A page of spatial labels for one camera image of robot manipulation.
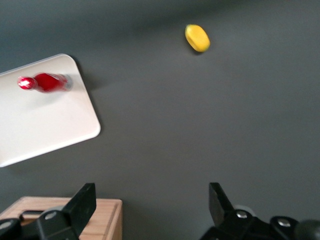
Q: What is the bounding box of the red coke bottle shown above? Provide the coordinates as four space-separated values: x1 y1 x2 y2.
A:
16 72 73 94

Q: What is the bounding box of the yellow lemon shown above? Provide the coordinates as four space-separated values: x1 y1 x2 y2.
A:
184 23 211 53

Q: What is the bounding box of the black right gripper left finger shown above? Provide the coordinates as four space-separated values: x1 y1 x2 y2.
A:
0 182 97 240

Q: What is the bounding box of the white rectangular tray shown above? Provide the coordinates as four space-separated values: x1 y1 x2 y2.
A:
0 53 102 168

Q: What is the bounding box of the wooden drawer cabinet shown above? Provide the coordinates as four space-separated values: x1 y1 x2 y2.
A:
0 196 123 240

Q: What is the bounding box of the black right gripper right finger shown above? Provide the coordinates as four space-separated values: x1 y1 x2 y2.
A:
198 182 301 240

